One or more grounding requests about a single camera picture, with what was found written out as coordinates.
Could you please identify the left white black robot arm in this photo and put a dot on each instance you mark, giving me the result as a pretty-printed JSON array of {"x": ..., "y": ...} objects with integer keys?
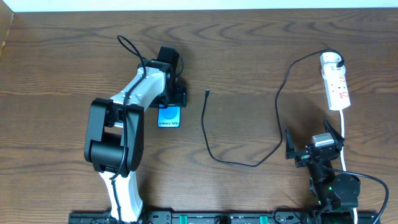
[{"x": 114, "y": 142}]

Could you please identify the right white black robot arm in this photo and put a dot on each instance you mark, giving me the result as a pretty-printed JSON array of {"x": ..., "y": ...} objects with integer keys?
[{"x": 335, "y": 192}]

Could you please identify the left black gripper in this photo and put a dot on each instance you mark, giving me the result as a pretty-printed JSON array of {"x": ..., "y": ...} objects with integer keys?
[{"x": 173, "y": 101}]

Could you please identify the white charger plug adapter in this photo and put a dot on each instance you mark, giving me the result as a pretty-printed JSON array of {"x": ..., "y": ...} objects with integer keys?
[{"x": 332, "y": 65}]

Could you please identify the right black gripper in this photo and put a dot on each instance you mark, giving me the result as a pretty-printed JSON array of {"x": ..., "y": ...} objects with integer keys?
[{"x": 310, "y": 152}]

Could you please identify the white power strip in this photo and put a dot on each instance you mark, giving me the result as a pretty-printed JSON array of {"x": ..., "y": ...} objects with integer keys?
[{"x": 337, "y": 92}]

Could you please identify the blue screen Galaxy smartphone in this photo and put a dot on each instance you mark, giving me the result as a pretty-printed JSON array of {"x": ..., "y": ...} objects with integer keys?
[{"x": 169, "y": 117}]

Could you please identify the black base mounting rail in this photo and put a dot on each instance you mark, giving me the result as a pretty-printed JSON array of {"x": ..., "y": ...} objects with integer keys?
[{"x": 167, "y": 217}]

